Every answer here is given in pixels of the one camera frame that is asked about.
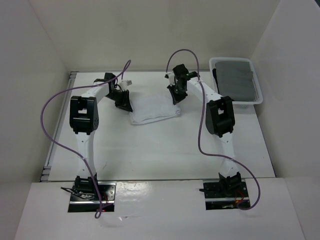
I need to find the purple cable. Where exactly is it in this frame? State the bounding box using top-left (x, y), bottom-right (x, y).
top-left (40, 59), bottom-right (132, 219)
top-left (165, 49), bottom-right (263, 211)

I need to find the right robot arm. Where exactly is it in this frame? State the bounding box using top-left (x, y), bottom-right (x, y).
top-left (164, 64), bottom-right (242, 198)

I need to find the grey skirt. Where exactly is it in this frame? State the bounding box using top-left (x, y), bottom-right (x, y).
top-left (215, 60), bottom-right (255, 102)

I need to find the white skirt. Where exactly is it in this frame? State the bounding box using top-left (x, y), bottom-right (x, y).
top-left (129, 92), bottom-right (181, 126)

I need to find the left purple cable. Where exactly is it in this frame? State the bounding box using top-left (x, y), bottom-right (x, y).
top-left (40, 59), bottom-right (132, 219)

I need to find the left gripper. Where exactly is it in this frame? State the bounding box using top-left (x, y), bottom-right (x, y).
top-left (105, 89), bottom-right (133, 113)

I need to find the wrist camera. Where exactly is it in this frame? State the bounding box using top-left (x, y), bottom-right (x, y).
top-left (164, 72), bottom-right (176, 86)
top-left (118, 80), bottom-right (133, 91)

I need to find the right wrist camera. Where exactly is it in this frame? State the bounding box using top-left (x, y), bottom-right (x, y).
top-left (164, 72), bottom-right (176, 86)

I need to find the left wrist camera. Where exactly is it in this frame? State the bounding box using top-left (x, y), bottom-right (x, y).
top-left (118, 80), bottom-right (133, 91)

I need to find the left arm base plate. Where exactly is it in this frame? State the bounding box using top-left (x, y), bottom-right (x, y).
top-left (68, 181), bottom-right (116, 213)

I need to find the black skirt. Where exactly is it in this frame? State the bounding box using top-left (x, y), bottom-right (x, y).
top-left (212, 68), bottom-right (234, 102)

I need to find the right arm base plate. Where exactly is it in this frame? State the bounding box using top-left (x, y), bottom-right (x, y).
top-left (199, 179), bottom-right (251, 210)

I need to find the white plastic basket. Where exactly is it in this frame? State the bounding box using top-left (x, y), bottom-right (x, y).
top-left (209, 57), bottom-right (263, 106)

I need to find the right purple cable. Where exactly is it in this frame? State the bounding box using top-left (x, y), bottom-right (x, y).
top-left (165, 49), bottom-right (263, 211)

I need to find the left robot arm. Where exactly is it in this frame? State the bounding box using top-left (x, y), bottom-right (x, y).
top-left (69, 72), bottom-right (133, 200)

